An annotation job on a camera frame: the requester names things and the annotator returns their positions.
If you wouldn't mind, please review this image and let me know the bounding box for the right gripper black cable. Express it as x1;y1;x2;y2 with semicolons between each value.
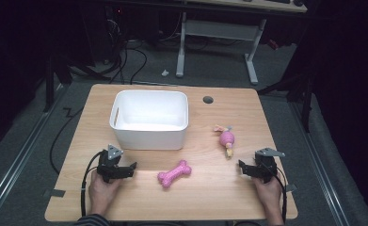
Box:
260;161;289;224

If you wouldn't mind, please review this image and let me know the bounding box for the pink bone chew toy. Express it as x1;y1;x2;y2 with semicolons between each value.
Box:
156;159;193;190

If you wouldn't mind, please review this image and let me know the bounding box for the dark computer tower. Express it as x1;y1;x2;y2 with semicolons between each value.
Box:
104;4;127;64

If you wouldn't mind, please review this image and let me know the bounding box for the dark metal stand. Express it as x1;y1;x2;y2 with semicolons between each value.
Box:
42;55;74;113
256;70;316;134

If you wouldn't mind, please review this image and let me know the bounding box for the person's right hand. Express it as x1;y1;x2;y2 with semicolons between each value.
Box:
252;176;283;218

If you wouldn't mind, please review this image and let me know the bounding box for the white plastic bin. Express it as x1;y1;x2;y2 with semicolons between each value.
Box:
108;89;190;152

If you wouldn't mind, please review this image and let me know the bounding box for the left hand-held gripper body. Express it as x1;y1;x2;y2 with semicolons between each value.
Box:
96;143;135;184

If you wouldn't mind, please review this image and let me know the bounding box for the black floor cable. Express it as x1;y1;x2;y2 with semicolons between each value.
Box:
49;106;86;176

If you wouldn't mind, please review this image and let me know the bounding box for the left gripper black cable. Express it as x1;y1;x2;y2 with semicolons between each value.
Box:
80;150;106;218

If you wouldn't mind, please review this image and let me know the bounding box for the pink ball rope toy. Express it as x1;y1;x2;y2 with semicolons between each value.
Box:
213;124;236;160

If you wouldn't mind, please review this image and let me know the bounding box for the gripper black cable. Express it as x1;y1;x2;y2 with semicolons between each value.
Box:
260;161;289;224
80;150;106;218

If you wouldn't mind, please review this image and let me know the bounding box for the small red object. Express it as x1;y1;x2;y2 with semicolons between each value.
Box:
266;39;280;51

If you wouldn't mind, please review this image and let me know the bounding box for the person's left hand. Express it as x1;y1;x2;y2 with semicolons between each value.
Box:
88;170;123;218

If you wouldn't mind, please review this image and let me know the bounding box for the black cable bundle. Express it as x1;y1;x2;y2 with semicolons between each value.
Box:
103;37;149;85

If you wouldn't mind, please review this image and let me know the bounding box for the metal floor rail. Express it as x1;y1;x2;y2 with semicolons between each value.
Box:
0;82;67;220
289;102;352;226

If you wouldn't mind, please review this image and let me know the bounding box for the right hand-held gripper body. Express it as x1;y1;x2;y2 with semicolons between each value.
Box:
248;147;286;185

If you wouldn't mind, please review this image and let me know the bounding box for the white-legged wooden desk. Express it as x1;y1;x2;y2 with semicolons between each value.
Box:
174;0;309;87

